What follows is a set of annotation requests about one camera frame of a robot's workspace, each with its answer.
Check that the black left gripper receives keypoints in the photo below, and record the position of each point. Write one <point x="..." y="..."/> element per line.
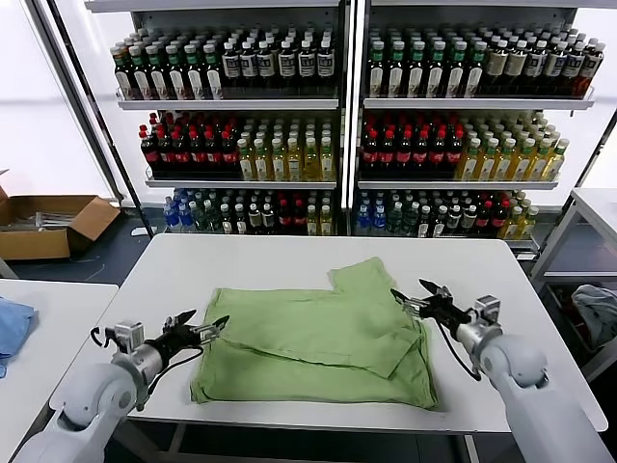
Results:
<point x="176" y="342"/>

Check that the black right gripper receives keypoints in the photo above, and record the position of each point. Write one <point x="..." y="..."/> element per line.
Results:
<point x="443" y="313"/>

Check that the light green t-shirt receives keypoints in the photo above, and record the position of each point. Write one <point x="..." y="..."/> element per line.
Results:
<point x="313" y="337"/>

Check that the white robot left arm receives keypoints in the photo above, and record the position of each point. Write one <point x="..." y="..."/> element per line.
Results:
<point x="96" y="395"/>

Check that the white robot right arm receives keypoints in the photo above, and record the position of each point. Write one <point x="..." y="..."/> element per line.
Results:
<point x="516" y="366"/>

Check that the dark bottle white cap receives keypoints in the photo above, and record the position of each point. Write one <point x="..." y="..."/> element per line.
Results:
<point x="468" y="221"/>
<point x="240" y="222"/>
<point x="267" y="219"/>
<point x="225" y="222"/>
<point x="438" y="223"/>
<point x="254" y="219"/>
<point x="424" y="223"/>
<point x="453" y="221"/>

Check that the green tinted clear bottle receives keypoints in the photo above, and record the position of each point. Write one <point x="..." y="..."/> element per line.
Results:
<point x="410" y="221"/>
<point x="212" y="219"/>
<point x="198" y="217"/>
<point x="395" y="221"/>

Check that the blue water bottle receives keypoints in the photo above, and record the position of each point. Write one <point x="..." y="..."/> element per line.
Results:
<point x="169" y="214"/>
<point x="378" y="223"/>
<point x="362" y="223"/>
<point x="184" y="217"/>

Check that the cola bottle red cap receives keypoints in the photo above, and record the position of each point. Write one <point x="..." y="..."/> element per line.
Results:
<point x="484" y="222"/>
<point x="230" y="156"/>
<point x="197" y="156"/>
<point x="166" y="156"/>
<point x="454" y="156"/>
<point x="299" y="219"/>
<point x="420" y="156"/>
<point x="369" y="156"/>
<point x="404" y="156"/>
<point x="437" y="156"/>
<point x="284" y="219"/>
<point x="213" y="156"/>
<point x="499" y="222"/>
<point x="150" y="154"/>
<point x="386" y="156"/>
<point x="180" y="156"/>

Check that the small white floor object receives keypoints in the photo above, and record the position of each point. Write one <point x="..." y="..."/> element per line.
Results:
<point x="140" y="232"/>

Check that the yellow juice bottle white cap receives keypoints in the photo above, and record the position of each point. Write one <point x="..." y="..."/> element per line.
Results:
<point x="326" y="223"/>
<point x="246" y="166"/>
<point x="468" y="166"/>
<point x="278" y="166"/>
<point x="503" y="166"/>
<point x="540" y="166"/>
<point x="311" y="166"/>
<point x="261" y="166"/>
<point x="294" y="166"/>
<point x="528" y="226"/>
<point x="312" y="223"/>
<point x="487" y="166"/>
<point x="327" y="166"/>
<point x="522" y="166"/>
<point x="512" y="224"/>
<point x="555" y="166"/>

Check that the dark storage crate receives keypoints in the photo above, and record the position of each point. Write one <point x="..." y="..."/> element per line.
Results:
<point x="561" y="301"/>

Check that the grey crumpled cloth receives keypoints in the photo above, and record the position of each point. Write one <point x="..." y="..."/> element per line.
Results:
<point x="598" y="313"/>

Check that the brown cardboard box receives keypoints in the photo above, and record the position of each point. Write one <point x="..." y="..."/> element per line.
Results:
<point x="34" y="246"/>

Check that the blue cloth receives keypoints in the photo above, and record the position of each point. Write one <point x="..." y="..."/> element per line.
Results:
<point x="14" y="328"/>

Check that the grey metal rods bundle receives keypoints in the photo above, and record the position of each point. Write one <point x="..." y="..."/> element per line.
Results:
<point x="43" y="222"/>

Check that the white side table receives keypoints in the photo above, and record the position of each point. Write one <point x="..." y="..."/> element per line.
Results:
<point x="598" y="205"/>

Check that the grey metal shelf rack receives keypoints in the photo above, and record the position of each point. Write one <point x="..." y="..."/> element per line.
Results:
<point x="472" y="104"/>
<point x="231" y="104"/>

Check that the dark tea bottle green label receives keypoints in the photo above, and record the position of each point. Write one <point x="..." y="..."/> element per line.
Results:
<point x="473" y="72"/>
<point x="434" y="72"/>
<point x="395" y="72"/>
<point x="376" y="72"/>
<point x="159" y="77"/>
<point x="213" y="77"/>
<point x="195" y="77"/>
<point x="141" y="77"/>
<point x="177" y="77"/>
<point x="123" y="77"/>
<point x="414" y="72"/>
<point x="454" y="72"/>

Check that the cardboard flap piece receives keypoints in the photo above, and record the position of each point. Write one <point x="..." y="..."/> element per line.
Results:
<point x="3" y="193"/>

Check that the dark drink bottle beige label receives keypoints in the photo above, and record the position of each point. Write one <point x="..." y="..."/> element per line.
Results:
<point x="494" y="65"/>
<point x="515" y="65"/>

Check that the dark drink bottle blue label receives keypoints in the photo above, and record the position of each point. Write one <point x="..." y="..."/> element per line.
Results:
<point x="590" y="67"/>
<point x="306" y="66"/>
<point x="553" y="67"/>
<point x="326" y="66"/>
<point x="534" y="67"/>
<point x="572" y="67"/>
<point x="265" y="66"/>
<point x="231" y="67"/>
<point x="286" y="66"/>
<point x="249" y="67"/>

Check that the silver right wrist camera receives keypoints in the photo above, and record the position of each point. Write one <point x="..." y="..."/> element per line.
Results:
<point x="487" y="308"/>

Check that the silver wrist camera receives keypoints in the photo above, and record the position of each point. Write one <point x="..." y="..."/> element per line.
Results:
<point x="129" y="335"/>
<point x="487" y="308"/>

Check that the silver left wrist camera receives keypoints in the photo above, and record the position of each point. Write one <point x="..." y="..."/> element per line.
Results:
<point x="129" y="335"/>

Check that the black slanted frame pole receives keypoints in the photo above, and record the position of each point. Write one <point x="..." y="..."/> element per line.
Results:
<point x="100" y="120"/>

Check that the thin black frame pole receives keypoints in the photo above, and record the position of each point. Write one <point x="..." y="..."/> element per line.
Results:
<point x="598" y="149"/>

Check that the white upright post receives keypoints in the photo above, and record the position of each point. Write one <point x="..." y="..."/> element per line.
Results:
<point x="358" y="72"/>

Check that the grey slanted frame pole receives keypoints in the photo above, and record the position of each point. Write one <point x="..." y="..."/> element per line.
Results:
<point x="73" y="96"/>

